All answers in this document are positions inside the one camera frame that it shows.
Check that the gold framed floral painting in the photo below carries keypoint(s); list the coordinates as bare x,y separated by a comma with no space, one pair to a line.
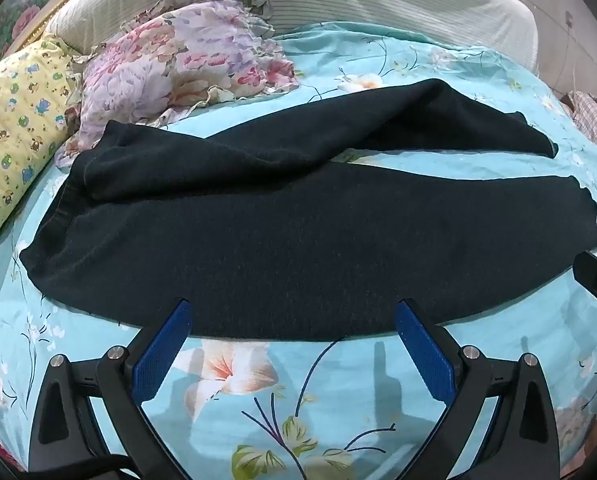
13,15

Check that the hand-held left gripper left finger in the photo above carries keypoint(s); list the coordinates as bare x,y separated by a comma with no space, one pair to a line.
163,355

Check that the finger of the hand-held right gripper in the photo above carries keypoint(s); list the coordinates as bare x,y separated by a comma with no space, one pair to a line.
596,277

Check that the black pants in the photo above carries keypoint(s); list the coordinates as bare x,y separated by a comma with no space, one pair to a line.
278,240

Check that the plaid cloth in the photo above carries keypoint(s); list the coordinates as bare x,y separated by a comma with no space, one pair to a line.
591,110

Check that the pink purple floral pillow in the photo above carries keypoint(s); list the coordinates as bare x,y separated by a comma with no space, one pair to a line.
188,55

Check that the yellow cartoon print pillow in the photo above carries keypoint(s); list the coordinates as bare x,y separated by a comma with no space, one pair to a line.
13,125

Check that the turquoise floral bed sheet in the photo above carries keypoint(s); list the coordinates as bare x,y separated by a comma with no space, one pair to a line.
328,390

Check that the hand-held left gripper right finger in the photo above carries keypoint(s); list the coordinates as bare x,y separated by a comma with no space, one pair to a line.
423,355

